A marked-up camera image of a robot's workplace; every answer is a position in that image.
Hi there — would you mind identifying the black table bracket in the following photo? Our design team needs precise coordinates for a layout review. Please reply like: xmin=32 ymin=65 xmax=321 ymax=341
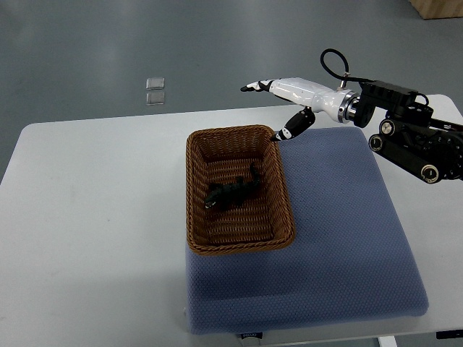
xmin=436 ymin=329 xmax=463 ymax=340

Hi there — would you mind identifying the brown wicker basket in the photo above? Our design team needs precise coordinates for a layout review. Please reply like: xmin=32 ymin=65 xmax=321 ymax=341
xmin=186 ymin=125 xmax=296 ymax=256

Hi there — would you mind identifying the upper floor plate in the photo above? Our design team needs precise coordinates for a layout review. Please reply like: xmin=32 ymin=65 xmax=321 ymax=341
xmin=145 ymin=77 xmax=165 ymax=90

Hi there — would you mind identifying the dark toy crocodile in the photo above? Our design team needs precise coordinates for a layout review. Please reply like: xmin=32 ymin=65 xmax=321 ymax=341
xmin=204 ymin=162 xmax=260 ymax=211

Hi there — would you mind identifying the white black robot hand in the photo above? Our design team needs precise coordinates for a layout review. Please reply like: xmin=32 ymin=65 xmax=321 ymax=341
xmin=240 ymin=77 xmax=360 ymax=142

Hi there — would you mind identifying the blue foam cushion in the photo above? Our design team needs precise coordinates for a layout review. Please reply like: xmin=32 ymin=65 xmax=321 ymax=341
xmin=187 ymin=127 xmax=428 ymax=334

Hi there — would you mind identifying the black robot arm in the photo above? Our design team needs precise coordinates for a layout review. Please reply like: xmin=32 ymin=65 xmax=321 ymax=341
xmin=351 ymin=80 xmax=462 ymax=184

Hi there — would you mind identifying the wooden box corner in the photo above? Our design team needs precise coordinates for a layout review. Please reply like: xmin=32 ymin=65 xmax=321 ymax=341
xmin=409 ymin=0 xmax=462 ymax=20

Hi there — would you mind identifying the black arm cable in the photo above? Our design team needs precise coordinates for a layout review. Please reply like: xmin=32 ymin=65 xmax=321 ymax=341
xmin=320 ymin=48 xmax=379 ymax=90

